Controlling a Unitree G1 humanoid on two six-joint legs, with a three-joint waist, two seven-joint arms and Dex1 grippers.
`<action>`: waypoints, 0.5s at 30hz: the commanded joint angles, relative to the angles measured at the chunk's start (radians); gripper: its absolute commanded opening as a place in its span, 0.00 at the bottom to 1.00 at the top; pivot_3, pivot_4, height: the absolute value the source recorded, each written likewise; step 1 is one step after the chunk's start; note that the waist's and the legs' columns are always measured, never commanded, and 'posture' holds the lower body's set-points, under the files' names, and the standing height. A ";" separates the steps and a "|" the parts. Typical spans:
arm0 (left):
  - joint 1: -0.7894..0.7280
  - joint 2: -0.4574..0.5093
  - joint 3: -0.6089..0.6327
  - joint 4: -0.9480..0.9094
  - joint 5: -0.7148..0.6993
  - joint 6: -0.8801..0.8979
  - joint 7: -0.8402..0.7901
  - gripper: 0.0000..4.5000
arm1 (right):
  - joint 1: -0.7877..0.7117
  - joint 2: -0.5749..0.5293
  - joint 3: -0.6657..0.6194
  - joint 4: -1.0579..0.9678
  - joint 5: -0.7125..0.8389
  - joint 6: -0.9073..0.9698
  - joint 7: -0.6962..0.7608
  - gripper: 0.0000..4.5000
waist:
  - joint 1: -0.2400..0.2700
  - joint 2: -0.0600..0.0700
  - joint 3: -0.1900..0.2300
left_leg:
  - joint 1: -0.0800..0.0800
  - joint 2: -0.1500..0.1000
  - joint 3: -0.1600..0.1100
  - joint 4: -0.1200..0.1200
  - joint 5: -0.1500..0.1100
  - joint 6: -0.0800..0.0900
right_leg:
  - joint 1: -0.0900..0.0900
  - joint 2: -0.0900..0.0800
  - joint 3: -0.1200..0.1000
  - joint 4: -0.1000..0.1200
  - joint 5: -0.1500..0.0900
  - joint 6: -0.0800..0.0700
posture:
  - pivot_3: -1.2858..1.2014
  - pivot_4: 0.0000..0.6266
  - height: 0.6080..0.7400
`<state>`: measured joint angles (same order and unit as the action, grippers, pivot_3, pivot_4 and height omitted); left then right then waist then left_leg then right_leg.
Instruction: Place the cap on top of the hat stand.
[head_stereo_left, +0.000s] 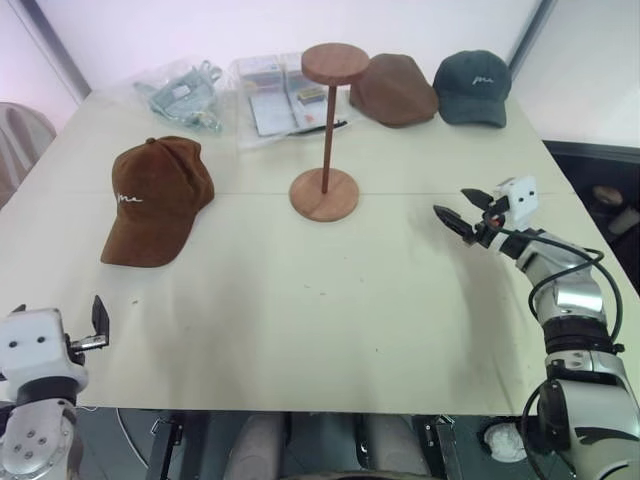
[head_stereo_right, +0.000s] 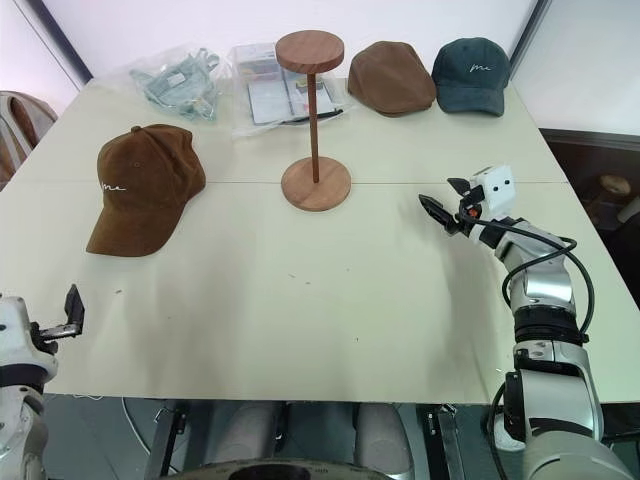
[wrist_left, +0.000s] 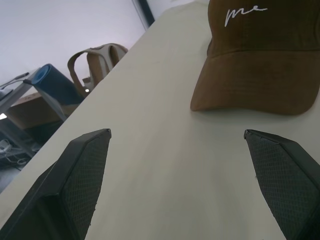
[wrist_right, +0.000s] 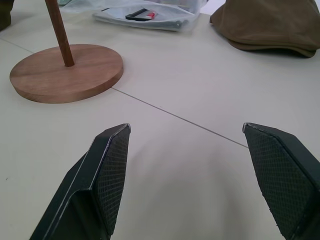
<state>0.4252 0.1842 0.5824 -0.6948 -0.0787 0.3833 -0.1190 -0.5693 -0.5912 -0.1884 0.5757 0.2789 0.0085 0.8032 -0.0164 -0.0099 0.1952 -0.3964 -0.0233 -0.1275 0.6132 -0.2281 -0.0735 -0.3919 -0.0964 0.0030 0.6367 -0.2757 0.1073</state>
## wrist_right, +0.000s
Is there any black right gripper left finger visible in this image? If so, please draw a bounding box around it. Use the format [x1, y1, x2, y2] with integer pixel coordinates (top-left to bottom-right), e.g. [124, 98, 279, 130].
[29, 123, 132, 240]

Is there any black rectangular frame part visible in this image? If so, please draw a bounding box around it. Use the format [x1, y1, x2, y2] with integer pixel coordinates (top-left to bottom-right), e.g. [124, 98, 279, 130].
[125, 8, 151, 22]

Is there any wooden stand with round base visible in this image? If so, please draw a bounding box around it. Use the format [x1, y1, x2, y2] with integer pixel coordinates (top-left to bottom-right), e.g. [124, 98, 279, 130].
[9, 0, 124, 104]

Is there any dark olive cloth item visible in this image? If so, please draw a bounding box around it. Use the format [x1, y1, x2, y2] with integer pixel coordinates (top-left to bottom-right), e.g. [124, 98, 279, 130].
[0, 0, 13, 32]

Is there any clear plastic bag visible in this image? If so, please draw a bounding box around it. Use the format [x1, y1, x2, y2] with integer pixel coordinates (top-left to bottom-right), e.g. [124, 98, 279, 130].
[61, 0, 210, 33]

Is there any olive brown flat cap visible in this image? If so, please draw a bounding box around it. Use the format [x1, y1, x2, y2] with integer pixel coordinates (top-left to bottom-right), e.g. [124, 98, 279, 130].
[209, 0, 320, 59]

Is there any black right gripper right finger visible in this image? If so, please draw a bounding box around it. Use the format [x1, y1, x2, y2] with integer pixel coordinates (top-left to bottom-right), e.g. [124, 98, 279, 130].
[241, 122, 320, 240]

